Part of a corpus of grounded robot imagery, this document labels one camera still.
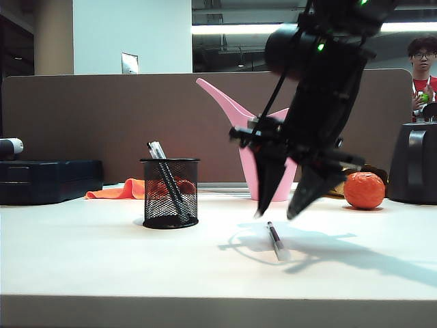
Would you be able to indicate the short pen with clear cap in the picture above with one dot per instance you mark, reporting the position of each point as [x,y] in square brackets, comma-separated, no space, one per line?
[277,241]

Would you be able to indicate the small green ball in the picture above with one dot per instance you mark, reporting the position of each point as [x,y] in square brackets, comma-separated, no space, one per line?
[424,97]

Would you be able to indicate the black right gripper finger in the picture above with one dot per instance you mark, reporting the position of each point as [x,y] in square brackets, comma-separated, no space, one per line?
[314,188]
[269,177]

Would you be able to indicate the orange cloth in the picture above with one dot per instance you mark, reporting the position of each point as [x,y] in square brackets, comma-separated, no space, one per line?
[117,193]

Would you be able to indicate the yellow snack bag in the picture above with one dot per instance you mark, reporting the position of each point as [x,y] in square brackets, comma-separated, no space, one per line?
[379,171]

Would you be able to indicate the beige round column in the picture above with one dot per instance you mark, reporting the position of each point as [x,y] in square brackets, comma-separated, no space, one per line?
[53,37]

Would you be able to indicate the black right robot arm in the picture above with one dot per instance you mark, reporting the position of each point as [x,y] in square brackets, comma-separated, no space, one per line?
[341,13]

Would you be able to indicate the brown desk partition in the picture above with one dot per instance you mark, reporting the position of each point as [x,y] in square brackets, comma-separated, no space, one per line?
[119,116]

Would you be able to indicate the pink plastic watering can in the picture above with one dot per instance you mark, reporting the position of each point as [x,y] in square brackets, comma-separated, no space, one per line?
[222,99]

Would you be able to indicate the black kettle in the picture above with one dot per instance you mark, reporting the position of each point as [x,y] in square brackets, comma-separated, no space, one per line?
[413,164]

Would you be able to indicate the black mesh pen basket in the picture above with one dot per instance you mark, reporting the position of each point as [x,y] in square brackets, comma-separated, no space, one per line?
[170,223]

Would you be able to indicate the metal wall plate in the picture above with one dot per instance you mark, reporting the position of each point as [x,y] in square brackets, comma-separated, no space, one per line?
[129,63]

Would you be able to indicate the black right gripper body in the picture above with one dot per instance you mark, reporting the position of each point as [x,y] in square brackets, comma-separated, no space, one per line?
[324,109]

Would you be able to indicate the black pen with black end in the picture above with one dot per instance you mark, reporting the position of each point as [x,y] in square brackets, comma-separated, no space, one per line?
[152,150]

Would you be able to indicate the orange round fruit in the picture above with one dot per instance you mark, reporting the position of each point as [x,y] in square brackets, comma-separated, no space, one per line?
[363,191]

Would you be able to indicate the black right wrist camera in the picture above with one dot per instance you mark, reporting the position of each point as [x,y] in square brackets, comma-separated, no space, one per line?
[249,131]

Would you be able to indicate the person in red shirt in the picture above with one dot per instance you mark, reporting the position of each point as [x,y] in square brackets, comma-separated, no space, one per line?
[423,58]

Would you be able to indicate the black pen with clear cap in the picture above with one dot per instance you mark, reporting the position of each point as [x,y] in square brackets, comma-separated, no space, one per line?
[160,150]

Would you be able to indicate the black plastic case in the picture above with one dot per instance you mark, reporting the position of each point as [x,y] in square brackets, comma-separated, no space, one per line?
[48,182]

